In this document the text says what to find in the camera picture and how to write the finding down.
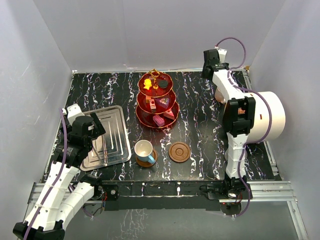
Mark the blue and white teacup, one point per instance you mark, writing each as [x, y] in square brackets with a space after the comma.
[143, 150]

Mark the grey tape roll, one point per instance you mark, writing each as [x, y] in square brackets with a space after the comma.
[226, 156]

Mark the brown chocolate cake slice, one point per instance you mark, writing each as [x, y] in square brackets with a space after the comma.
[152, 105]

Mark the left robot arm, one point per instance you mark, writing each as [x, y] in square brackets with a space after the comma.
[52, 212]

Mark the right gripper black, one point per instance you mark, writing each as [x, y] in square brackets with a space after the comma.
[204, 76]

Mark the red pink cake slice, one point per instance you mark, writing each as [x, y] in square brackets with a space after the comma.
[169, 114]

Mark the magenta cake slice back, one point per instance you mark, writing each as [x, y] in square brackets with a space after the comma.
[163, 102]

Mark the orange fish cookie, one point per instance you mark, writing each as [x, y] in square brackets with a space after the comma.
[147, 84]

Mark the black round cookie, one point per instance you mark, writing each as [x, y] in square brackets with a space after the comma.
[163, 84]

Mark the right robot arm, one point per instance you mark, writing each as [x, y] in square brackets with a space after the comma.
[239, 110]

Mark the red three-tier dessert stand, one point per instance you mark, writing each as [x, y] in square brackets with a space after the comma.
[157, 105]

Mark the brown saucer front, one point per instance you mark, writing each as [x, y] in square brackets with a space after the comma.
[147, 164]

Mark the yellow cake slice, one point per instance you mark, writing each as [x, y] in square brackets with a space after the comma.
[147, 100]

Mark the brown saucer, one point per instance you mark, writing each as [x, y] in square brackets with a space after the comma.
[179, 152]
[147, 164]

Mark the pink cake slice front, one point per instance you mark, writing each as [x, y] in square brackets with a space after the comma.
[159, 121]

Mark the pink and white teacup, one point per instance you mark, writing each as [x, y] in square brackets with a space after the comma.
[219, 97]

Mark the large white cylinder container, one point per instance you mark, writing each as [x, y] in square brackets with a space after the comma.
[262, 117]

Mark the stainless steel tray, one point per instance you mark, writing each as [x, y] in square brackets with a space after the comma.
[113, 147]

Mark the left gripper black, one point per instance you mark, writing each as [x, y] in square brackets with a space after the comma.
[98, 129]

